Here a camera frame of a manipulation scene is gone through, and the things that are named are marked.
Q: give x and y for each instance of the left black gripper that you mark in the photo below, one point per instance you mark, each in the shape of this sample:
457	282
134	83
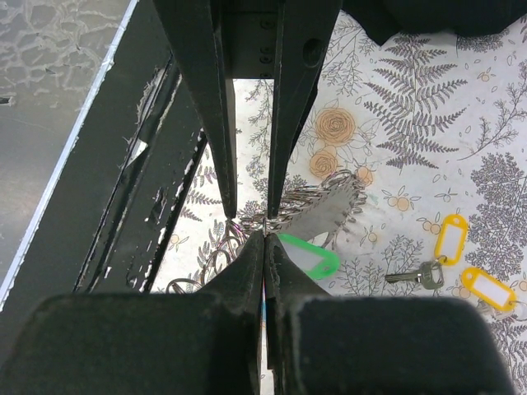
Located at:
215	42

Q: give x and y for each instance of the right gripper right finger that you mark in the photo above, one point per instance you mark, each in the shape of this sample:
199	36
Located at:
323	344

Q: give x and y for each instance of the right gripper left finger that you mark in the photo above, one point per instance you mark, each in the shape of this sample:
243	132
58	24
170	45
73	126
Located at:
206	342

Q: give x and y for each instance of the green key tag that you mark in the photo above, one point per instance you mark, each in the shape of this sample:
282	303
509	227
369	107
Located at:
316	262

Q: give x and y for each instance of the yellow key tag upper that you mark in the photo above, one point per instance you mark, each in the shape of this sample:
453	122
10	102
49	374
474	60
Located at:
450	241

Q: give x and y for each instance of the yellow key tag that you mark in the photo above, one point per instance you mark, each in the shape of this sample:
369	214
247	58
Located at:
488	289
450	241

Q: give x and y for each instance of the yellow key tag lower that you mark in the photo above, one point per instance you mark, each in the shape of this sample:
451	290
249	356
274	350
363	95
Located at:
488	289

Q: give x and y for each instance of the floral table mat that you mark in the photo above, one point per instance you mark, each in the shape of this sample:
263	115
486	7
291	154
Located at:
433	125

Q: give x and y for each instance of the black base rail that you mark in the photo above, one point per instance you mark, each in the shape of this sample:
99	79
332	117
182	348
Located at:
106	216

